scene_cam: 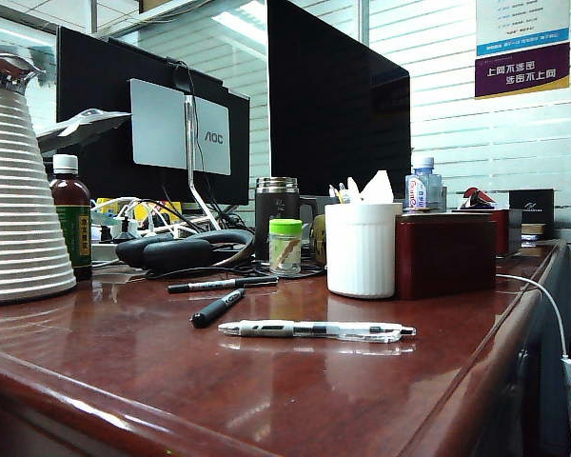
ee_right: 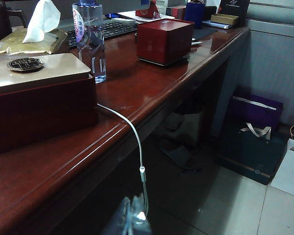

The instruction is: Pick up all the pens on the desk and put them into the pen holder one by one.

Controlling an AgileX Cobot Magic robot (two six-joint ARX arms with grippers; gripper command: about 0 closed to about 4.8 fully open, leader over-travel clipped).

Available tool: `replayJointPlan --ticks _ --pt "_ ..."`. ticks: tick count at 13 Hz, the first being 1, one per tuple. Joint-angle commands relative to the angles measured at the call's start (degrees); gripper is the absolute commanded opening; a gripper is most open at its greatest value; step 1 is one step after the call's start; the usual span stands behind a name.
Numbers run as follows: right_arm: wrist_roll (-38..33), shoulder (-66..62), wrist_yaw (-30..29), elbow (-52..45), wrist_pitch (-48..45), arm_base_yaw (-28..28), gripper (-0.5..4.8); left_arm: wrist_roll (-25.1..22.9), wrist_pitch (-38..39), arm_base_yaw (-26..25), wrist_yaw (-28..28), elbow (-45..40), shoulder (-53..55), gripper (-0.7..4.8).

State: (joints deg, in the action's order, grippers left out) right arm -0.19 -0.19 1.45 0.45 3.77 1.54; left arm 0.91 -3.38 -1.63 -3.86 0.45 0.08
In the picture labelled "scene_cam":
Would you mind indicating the black box with logo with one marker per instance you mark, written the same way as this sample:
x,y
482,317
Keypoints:
x,y
530,209

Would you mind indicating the small red box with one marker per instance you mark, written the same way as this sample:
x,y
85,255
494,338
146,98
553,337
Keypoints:
x,y
504,231

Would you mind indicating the white tissue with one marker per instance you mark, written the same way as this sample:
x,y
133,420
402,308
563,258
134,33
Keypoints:
x,y
378,188

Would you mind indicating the red and black ornament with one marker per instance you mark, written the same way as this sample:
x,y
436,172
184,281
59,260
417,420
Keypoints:
x,y
478,197

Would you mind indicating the white clear gel pen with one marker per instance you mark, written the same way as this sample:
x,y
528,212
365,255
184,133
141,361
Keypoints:
x,y
314,329

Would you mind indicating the clear water bottle blue label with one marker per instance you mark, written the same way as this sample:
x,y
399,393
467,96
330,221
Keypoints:
x,y
426,190

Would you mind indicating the dark red wooden box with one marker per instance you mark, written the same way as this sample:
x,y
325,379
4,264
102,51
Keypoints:
x,y
445,257

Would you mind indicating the grey model aircraft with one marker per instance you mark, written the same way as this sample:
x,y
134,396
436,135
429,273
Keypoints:
x,y
76,131

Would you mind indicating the white ribbed thermos jug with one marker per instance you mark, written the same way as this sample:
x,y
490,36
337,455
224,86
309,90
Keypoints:
x,y
19,190

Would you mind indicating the white capped pen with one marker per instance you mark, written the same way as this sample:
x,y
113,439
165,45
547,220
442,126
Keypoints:
x,y
352,188

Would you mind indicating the yellowish figurine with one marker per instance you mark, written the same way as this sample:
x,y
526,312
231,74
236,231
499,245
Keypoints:
x,y
319,238

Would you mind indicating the dark drink bottle white cap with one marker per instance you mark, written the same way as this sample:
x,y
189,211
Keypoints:
x,y
71,200

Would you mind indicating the purple and white poster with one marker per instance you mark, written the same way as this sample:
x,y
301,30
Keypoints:
x,y
521,57

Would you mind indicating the clear jar green lid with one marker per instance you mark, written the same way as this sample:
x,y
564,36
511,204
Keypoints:
x,y
285,247

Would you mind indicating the black monitor webcam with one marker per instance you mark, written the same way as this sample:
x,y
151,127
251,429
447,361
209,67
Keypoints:
x,y
183,76

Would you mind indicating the large black monitor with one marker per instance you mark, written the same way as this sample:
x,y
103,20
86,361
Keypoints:
x,y
333,95

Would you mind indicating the white power strip with plugs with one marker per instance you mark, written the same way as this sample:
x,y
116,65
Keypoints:
x,y
100,248

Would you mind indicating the black AOC monitor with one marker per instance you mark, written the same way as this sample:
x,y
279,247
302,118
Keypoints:
x,y
100,71

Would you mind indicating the gold and black tin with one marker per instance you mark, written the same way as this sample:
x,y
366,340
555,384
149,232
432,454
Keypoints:
x,y
533,233

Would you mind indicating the clear ballpoint pen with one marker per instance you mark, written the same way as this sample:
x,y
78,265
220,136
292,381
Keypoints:
x,y
341,192

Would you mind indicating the white ribbed pen holder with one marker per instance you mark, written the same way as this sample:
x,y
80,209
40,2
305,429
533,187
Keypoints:
x,y
359,252

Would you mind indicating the dark mug steel lid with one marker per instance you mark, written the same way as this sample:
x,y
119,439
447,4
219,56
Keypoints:
x,y
276,204

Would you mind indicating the thin black marker pen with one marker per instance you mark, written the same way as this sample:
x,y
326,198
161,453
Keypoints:
x,y
219,284

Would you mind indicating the black headphones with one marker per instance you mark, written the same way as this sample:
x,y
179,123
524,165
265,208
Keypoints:
x,y
176,252

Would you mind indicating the short thick black marker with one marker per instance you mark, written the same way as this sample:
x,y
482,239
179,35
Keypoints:
x,y
216,308

